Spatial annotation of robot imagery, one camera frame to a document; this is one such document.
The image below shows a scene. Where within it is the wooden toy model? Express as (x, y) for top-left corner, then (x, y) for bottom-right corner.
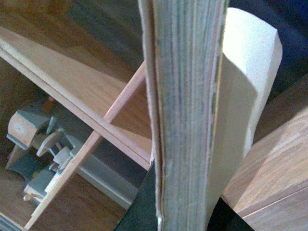
(5, 97), (77, 204)

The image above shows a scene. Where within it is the white illustrated paperback book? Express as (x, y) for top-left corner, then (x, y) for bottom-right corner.
(139, 0), (282, 231)

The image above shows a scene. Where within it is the light wooden bookshelf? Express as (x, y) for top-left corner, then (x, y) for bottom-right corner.
(0, 0), (308, 231)

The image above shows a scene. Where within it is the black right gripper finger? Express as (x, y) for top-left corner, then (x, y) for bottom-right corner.
(114, 159), (249, 231)

